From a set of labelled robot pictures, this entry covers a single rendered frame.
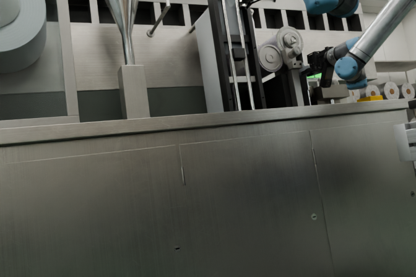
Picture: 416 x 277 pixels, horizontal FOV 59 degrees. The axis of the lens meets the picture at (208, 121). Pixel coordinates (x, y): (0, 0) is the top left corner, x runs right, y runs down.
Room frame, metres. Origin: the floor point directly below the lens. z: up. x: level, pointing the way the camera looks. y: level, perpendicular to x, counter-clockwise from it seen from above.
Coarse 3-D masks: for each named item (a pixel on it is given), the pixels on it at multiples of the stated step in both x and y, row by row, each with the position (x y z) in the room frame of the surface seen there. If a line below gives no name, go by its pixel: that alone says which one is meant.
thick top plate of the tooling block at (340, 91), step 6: (342, 84) 1.68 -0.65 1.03; (318, 90) 1.65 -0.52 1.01; (324, 90) 1.64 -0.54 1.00; (330, 90) 1.65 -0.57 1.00; (336, 90) 1.67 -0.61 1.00; (342, 90) 1.68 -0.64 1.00; (348, 90) 1.69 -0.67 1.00; (318, 96) 1.66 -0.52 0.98; (324, 96) 1.63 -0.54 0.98; (330, 96) 1.65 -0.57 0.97; (336, 96) 1.66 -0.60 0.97; (342, 96) 1.68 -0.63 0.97; (348, 96) 1.70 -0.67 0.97; (312, 102) 1.72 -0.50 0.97
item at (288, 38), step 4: (292, 32) 1.60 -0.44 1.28; (284, 36) 1.60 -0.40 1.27; (288, 36) 1.59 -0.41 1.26; (292, 36) 1.61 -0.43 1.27; (296, 36) 1.61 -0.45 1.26; (284, 40) 1.60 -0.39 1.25; (288, 40) 1.59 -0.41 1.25; (292, 40) 1.60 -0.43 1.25; (288, 44) 1.59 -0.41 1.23; (296, 44) 1.61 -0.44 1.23
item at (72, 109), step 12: (60, 0) 1.01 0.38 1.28; (60, 12) 1.01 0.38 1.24; (60, 24) 1.01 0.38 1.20; (60, 36) 1.01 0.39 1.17; (72, 60) 1.02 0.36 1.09; (72, 72) 1.02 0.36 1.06; (72, 84) 1.02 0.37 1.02; (72, 96) 1.02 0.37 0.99; (72, 108) 1.02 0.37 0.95; (12, 120) 0.95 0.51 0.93; (24, 120) 0.96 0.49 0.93; (36, 120) 0.98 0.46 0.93; (48, 120) 0.99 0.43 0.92; (60, 120) 1.00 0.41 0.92; (72, 120) 1.01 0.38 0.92
